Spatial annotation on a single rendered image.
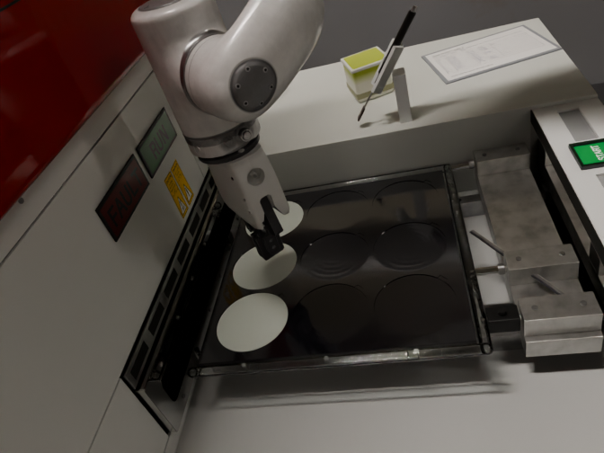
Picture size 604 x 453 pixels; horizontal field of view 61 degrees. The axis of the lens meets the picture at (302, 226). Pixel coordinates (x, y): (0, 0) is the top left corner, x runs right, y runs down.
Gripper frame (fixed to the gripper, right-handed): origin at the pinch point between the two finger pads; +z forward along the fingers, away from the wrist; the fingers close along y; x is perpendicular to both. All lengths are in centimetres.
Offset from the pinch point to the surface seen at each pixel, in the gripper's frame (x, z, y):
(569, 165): -35.7, 1.9, -19.2
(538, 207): -34.8, 9.9, -15.6
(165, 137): 2.1, -11.3, 19.2
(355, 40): -126, 44, 144
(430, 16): -150, 40, 119
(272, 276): 0.4, 8.0, 2.6
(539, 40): -66, 1, 6
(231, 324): 9.5, 8.0, -0.7
